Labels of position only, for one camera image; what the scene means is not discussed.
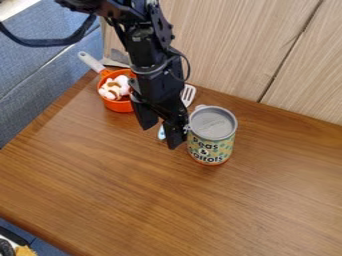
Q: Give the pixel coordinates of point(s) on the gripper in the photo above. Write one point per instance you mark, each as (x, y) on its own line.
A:
(158, 86)

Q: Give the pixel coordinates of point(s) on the orange pot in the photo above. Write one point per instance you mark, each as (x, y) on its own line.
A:
(116, 104)

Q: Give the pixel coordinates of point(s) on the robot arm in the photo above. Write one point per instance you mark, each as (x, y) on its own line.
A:
(142, 36)

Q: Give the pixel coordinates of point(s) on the white toy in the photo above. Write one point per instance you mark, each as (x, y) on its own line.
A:
(115, 87)

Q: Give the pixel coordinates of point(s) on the yellow can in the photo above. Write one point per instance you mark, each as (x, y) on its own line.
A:
(211, 140)

